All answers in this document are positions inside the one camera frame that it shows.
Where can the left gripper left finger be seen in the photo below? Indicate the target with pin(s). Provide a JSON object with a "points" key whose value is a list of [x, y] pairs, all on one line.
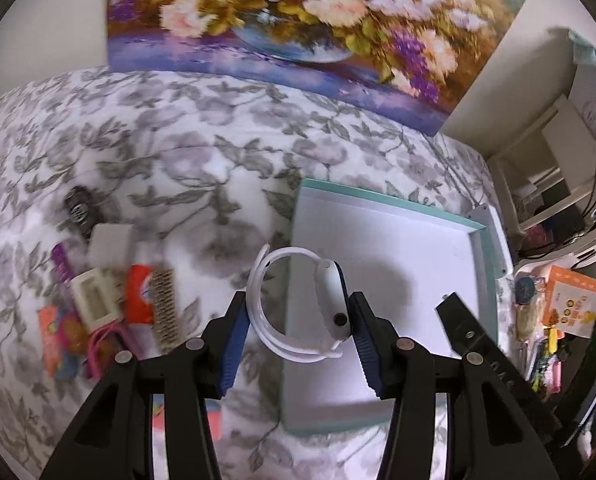
{"points": [[111, 436]]}

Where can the pink smart watch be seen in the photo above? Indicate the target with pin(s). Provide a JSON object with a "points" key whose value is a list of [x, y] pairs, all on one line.
{"points": [[105, 342]]}

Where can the white shelf unit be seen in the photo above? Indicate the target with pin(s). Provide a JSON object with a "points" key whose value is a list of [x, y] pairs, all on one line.
{"points": [[545, 176]]}

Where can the pink dog toy figure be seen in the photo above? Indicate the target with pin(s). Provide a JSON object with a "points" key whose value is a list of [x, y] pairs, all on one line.
{"points": [[64, 341]]}

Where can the gold black patterned lighter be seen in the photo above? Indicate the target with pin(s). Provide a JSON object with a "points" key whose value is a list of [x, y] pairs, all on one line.
{"points": [[166, 328]]}

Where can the black toy car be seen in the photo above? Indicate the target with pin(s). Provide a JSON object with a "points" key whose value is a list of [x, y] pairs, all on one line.
{"points": [[82, 211]]}

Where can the floral grey blanket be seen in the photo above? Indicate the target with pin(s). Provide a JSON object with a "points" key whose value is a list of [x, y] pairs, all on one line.
{"points": [[206, 168]]}

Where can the orange red tube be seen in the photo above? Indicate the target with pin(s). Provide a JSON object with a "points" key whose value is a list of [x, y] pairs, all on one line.
{"points": [[138, 307]]}

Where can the orange booklet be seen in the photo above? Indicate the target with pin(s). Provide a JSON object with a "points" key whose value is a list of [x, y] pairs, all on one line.
{"points": [[570, 302]]}

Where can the white smart watch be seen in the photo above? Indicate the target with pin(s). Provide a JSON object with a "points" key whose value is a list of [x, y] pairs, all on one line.
{"points": [[317, 330]]}

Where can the cream hair claw clip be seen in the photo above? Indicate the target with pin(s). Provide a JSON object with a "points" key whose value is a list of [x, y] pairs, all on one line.
{"points": [[99, 297]]}

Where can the white charger adapter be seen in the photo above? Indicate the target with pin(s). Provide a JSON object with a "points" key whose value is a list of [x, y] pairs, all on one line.
{"points": [[110, 246]]}

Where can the flower painting canvas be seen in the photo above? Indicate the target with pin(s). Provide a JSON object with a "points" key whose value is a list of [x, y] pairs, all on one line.
{"points": [[411, 61]]}

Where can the teal white tray box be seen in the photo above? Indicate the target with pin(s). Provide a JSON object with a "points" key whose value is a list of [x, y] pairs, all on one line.
{"points": [[405, 258]]}

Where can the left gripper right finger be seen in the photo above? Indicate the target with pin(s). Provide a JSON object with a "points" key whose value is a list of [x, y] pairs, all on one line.
{"points": [[489, 437]]}

